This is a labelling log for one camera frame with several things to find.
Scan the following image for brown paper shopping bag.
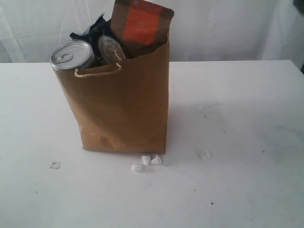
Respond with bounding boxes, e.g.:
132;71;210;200
56;43;170;154

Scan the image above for spaghetti package dark blue ends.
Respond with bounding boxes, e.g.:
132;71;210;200
69;15;127;66

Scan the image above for brown pouch orange label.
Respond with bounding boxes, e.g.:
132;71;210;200
110;0;174;58

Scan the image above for dark tea can silver lid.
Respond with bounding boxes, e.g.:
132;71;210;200
49;40;95;71

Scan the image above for small clear plastic scrap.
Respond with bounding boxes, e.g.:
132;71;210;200
50;161;61;170

